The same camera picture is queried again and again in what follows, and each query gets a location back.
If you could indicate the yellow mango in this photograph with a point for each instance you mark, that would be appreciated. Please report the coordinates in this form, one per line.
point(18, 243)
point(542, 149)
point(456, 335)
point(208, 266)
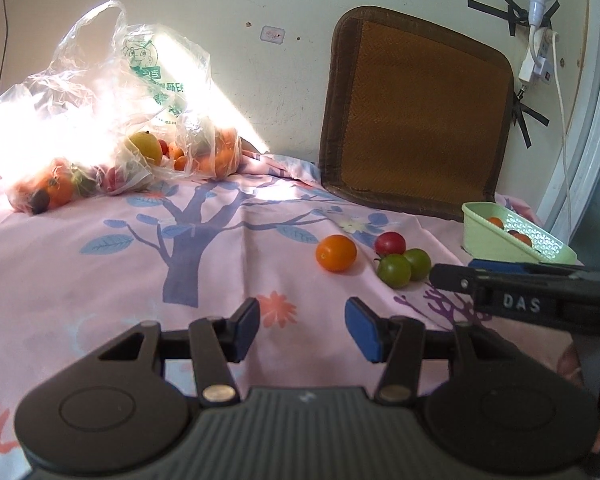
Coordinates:
point(147, 146)

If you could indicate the green tomato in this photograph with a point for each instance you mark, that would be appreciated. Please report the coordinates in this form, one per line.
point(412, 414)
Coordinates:
point(394, 271)
point(420, 262)

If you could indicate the small red tomato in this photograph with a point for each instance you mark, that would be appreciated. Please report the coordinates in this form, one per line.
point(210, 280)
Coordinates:
point(163, 147)

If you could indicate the black tape cross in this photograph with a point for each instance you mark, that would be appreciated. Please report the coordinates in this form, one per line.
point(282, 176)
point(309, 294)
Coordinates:
point(527, 120)
point(500, 10)

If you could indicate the small orange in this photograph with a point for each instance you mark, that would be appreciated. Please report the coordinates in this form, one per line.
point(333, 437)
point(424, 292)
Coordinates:
point(176, 150)

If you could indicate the brown woven seat mat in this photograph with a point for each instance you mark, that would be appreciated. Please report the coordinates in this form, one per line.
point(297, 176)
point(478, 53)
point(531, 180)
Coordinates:
point(420, 110)

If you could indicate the orange tomato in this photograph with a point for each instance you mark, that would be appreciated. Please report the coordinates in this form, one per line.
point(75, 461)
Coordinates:
point(336, 253)

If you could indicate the pink printed bedsheet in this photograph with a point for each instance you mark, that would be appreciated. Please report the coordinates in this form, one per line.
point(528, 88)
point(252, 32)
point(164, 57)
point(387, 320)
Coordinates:
point(104, 280)

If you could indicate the clear plastic bag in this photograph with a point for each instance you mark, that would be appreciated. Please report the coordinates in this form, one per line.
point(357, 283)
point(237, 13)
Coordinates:
point(79, 90)

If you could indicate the person's right hand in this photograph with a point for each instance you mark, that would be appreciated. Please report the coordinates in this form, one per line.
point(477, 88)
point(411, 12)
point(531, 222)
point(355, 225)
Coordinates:
point(568, 365)

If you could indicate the white power strip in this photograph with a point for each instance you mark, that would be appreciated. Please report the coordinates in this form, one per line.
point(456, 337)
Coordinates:
point(537, 62)

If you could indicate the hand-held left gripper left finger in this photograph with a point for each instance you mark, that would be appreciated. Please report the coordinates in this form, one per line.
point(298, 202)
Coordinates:
point(246, 327)

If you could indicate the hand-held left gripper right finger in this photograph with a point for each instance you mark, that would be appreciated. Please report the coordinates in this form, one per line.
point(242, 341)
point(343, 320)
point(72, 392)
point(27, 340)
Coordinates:
point(362, 330)

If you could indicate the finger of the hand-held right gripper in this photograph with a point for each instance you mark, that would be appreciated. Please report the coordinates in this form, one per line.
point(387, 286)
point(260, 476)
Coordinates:
point(452, 276)
point(495, 265)

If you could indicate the green plastic basin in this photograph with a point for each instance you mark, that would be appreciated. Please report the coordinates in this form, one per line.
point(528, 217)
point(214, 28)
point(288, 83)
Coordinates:
point(485, 245)

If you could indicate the white window frame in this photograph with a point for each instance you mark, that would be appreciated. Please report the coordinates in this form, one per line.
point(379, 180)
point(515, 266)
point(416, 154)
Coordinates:
point(595, 110)

